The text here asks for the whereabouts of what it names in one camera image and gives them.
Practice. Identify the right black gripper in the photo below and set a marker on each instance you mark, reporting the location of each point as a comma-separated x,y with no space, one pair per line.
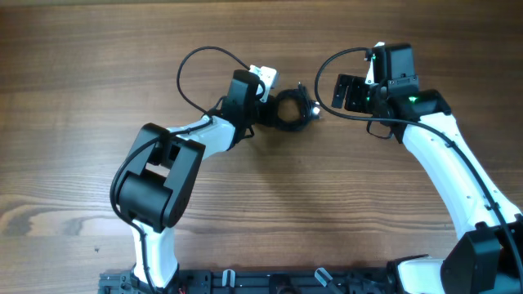
355,95

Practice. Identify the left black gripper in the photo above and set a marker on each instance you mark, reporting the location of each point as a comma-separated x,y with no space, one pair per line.
270,118

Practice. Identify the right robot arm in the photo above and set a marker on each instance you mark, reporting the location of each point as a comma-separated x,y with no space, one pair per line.
488,255

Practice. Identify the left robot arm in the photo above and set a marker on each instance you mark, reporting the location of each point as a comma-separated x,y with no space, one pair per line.
152,188

